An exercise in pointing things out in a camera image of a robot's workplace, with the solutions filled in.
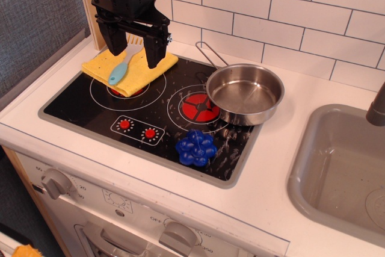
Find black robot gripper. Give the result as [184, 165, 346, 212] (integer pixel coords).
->
[91, 0, 171, 69]

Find blue toy grapes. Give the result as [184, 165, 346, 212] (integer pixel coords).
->
[175, 129, 217, 167]

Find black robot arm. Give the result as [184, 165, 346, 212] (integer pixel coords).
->
[91, 0, 171, 69]

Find stainless steel pot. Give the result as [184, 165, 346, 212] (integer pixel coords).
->
[206, 61, 285, 126]

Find yellow folded cloth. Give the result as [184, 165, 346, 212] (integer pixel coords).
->
[82, 49, 179, 97]

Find black toy stove top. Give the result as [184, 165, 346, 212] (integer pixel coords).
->
[38, 58, 261, 188]

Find grey left oven knob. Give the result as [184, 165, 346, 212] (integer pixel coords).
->
[42, 169, 72, 200]

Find grey oven knob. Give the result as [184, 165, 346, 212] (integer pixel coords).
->
[42, 169, 72, 200]
[159, 222, 197, 256]

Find white toy oven front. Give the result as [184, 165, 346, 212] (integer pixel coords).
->
[16, 153, 289, 256]

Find grey right oven knob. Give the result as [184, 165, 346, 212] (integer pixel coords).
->
[159, 222, 197, 256]

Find orange object at floor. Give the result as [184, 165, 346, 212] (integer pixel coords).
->
[12, 244, 43, 257]

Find grey plastic sink basin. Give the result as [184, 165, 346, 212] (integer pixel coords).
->
[288, 104, 384, 247]

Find grey faucet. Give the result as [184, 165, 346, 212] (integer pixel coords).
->
[366, 83, 385, 126]

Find grey spatula with blue handle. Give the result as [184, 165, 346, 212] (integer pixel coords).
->
[108, 34, 144, 85]

